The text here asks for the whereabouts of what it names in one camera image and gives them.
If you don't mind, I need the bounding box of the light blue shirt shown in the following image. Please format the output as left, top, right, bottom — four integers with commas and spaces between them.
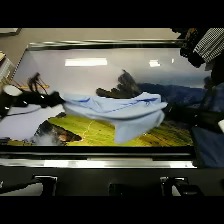
62, 91, 169, 145

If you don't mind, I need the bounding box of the black garment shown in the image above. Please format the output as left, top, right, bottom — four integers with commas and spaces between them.
172, 28, 208, 69

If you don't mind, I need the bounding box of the dark blue garment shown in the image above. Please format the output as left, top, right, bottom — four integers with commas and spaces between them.
190, 77, 224, 169

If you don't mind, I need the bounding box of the checked shirt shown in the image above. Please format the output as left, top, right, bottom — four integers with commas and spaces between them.
193, 28, 224, 65

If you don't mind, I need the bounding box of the silver frame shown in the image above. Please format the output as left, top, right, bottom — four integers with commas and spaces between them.
0, 155, 201, 197

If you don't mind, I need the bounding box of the black cable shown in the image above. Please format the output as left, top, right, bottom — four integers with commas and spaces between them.
27, 71, 50, 95

